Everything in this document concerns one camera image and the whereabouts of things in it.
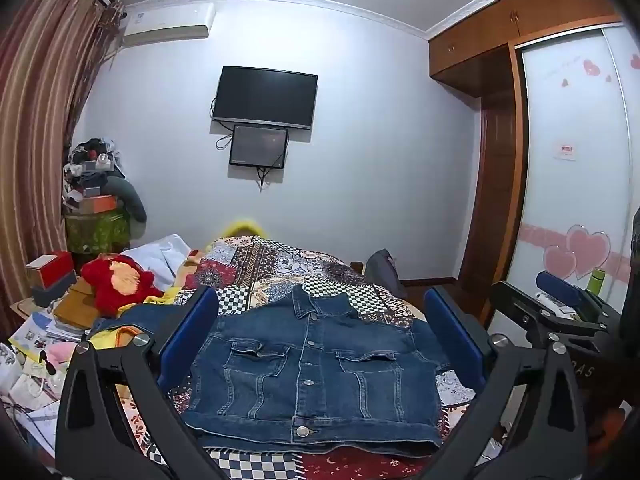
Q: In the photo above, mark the yellow fuzzy object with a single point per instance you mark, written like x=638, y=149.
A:
x=242, y=227

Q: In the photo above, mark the brown wooden door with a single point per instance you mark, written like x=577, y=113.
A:
x=492, y=185

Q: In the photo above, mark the small black wall monitor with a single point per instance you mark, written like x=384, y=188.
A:
x=257, y=145

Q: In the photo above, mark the white air conditioner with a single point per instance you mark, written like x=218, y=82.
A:
x=165, y=22

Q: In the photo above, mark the wooden bed post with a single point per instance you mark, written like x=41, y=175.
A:
x=356, y=266

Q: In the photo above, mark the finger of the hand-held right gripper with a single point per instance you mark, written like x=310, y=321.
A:
x=565, y=287
x=525, y=307

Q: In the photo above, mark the blue denim jacket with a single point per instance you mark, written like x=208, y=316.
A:
x=310, y=360

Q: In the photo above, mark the red and white box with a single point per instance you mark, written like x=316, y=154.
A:
x=52, y=267

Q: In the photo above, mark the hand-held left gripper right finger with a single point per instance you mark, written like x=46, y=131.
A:
x=452, y=331

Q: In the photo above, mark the brown cardboard box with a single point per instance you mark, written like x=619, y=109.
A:
x=75, y=307

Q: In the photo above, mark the orange yellow fleece blanket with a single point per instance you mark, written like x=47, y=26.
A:
x=114, y=338

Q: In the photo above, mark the green bottle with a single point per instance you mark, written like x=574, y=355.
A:
x=595, y=282

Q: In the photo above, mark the white paper bags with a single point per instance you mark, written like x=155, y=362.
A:
x=25, y=380

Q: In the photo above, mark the red plush toy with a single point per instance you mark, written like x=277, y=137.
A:
x=107, y=280

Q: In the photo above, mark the grey neck pillow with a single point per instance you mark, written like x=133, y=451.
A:
x=132, y=200

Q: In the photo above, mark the striped brown curtain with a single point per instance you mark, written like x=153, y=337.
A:
x=35, y=110

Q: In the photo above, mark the pile of papers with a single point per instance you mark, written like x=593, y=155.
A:
x=45, y=332

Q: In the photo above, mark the grey bag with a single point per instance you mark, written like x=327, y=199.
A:
x=381, y=266

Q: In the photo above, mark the patchwork printed blanket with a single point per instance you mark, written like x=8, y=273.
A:
x=280, y=260

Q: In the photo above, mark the orange box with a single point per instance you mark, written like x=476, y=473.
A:
x=97, y=204

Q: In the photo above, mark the pile of clutter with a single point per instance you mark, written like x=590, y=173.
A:
x=90, y=165

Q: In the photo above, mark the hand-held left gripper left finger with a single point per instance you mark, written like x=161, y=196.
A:
x=192, y=331

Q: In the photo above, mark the green cloth covered stand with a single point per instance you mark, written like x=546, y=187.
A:
x=95, y=232

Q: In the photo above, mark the white cloth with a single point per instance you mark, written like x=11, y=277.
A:
x=155, y=257

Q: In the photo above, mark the black wall television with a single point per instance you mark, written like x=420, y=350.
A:
x=265, y=95

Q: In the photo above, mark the grey box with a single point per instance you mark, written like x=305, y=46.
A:
x=52, y=295

